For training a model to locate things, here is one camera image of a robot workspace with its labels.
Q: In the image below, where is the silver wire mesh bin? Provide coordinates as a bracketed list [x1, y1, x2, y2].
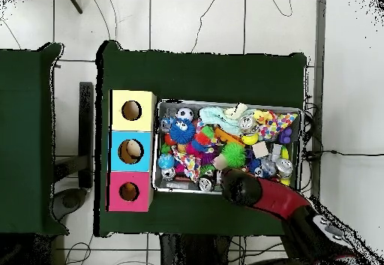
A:
[151, 98, 304, 199]

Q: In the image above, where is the blue spiky ball with eyes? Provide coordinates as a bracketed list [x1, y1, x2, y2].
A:
[169, 117, 197, 144]

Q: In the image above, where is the silver metal can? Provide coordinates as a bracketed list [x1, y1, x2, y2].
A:
[274, 158, 294, 178]

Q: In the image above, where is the blue globe ball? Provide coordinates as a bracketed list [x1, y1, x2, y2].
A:
[157, 153, 176, 170]

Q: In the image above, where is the yellow plush duck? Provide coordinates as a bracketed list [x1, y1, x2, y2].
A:
[253, 110, 274, 125]

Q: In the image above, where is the black upright panel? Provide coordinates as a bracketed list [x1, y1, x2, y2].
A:
[52, 81, 95, 221]

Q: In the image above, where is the large green spiky ball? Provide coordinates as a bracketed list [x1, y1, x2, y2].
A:
[220, 142, 248, 170]

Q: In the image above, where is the light wooden block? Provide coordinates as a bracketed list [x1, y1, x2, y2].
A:
[251, 140, 270, 160]

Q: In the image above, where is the colourful polka dot cloth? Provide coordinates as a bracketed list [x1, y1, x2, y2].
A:
[258, 111, 300, 142]
[170, 143, 203, 184]

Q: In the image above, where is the purple building block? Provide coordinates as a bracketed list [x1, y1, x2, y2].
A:
[278, 127, 294, 145]

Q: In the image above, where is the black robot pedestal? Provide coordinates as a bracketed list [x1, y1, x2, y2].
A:
[160, 233, 232, 265]

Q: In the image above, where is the mint green cloth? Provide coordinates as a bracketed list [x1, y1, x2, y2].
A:
[199, 106, 257, 136]

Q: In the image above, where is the cream yellow cloth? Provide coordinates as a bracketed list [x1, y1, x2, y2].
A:
[224, 102, 249, 121]

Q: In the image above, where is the beige wedge block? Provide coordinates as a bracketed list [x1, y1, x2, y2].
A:
[213, 153, 230, 170]

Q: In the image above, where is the wooden box with three holes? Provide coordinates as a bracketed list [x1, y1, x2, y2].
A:
[106, 89, 158, 212]

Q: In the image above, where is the black and white soccer ball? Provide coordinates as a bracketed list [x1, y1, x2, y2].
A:
[175, 107, 195, 122]

